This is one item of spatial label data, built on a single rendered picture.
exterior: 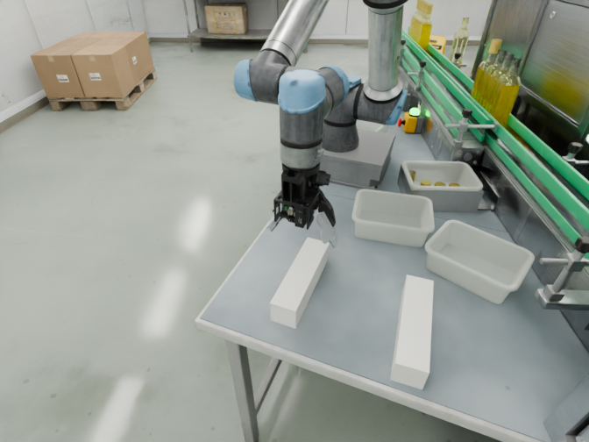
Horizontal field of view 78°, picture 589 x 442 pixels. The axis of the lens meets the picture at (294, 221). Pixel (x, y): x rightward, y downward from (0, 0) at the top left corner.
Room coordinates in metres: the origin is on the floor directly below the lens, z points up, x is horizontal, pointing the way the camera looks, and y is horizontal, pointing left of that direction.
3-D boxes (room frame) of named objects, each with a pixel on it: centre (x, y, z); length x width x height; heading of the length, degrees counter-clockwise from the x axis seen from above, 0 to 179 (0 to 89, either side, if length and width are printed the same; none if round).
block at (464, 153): (1.13, -0.60, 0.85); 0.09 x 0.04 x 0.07; 87
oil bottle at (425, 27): (2.33, -0.76, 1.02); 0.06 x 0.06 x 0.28; 87
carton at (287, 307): (0.61, -0.02, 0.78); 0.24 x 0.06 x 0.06; 158
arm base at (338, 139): (1.21, -0.16, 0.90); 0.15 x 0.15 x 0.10
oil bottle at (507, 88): (1.23, -0.71, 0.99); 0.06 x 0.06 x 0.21; 87
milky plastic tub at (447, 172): (1.02, -0.47, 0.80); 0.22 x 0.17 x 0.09; 87
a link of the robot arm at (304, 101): (0.60, -0.01, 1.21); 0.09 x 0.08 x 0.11; 154
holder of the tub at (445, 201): (1.02, -0.50, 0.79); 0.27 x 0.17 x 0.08; 87
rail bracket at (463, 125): (1.13, -0.58, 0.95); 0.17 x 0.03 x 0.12; 87
